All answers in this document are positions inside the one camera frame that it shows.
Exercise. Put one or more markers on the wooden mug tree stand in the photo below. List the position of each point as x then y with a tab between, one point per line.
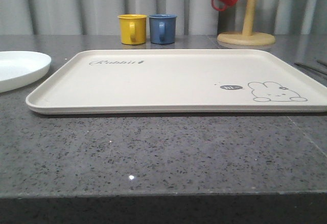
247	36

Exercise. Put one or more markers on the silver metal fork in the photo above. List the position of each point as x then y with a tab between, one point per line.
311	68

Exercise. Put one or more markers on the silver metal chopstick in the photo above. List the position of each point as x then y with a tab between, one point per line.
322	62

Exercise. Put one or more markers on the white round plate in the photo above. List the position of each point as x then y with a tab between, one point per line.
21	68

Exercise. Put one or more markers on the cream rabbit print tray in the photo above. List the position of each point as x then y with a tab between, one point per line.
177	80

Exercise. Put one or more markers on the blue mug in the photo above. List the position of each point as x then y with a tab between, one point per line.
162	28

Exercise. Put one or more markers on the yellow mug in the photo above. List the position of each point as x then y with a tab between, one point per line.
133	28

